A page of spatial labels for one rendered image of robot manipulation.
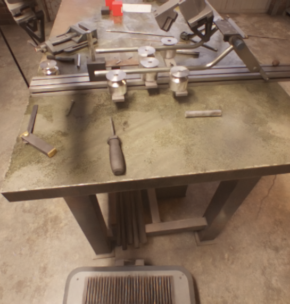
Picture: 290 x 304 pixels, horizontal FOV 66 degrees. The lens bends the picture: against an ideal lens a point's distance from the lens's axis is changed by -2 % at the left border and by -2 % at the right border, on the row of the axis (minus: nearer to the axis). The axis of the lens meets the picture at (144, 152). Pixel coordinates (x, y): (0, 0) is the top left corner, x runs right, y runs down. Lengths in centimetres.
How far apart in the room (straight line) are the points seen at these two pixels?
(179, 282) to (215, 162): 64
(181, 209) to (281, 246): 59
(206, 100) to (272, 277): 105
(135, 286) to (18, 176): 68
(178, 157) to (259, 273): 103
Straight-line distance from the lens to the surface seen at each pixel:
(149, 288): 104
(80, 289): 106
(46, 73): 78
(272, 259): 150
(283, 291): 148
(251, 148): 59
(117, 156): 48
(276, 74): 84
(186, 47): 76
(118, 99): 60
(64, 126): 61
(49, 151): 55
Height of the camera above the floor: 129
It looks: 51 degrees down
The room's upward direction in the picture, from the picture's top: 1 degrees clockwise
